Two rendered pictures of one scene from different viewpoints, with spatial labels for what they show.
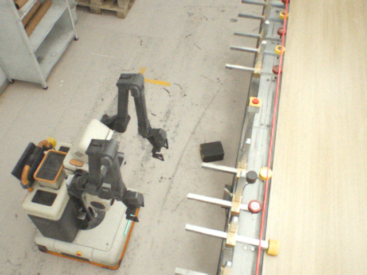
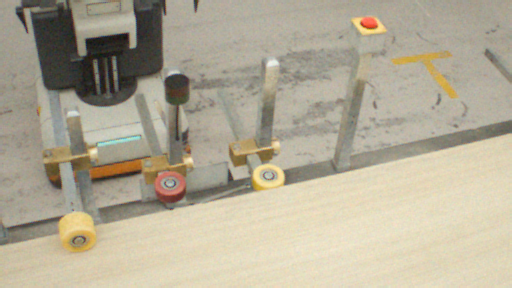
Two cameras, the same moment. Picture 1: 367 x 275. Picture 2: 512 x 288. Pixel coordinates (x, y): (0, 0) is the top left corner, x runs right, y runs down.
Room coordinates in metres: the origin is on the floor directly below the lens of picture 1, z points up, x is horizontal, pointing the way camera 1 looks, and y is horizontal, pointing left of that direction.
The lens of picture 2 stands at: (0.55, -1.48, 2.13)
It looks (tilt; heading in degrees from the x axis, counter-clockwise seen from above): 42 degrees down; 46
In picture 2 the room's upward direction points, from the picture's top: 10 degrees clockwise
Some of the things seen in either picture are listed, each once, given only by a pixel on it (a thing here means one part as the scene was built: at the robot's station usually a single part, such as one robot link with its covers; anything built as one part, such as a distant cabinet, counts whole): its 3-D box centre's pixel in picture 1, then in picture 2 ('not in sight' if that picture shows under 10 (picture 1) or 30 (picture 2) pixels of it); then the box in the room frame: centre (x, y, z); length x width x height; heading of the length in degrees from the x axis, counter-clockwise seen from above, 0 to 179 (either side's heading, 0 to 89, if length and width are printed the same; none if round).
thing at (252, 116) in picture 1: (248, 130); (351, 110); (1.58, -0.48, 0.93); 0.05 x 0.05 x 0.45; 76
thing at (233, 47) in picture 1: (255, 51); not in sight; (2.51, -0.66, 0.84); 0.43 x 0.03 x 0.04; 76
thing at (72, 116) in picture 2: (230, 236); (83, 178); (0.84, -0.30, 0.87); 0.04 x 0.04 x 0.48; 76
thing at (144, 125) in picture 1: (141, 108); not in sight; (1.37, 0.21, 1.40); 0.11 x 0.06 x 0.43; 166
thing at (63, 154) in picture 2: (231, 234); (71, 158); (0.82, -0.30, 0.95); 0.14 x 0.06 x 0.05; 166
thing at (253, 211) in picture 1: (253, 209); (170, 196); (1.02, -0.46, 0.85); 0.08 x 0.08 x 0.11
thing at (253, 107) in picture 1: (254, 105); (366, 36); (1.58, -0.48, 1.18); 0.07 x 0.07 x 0.08; 76
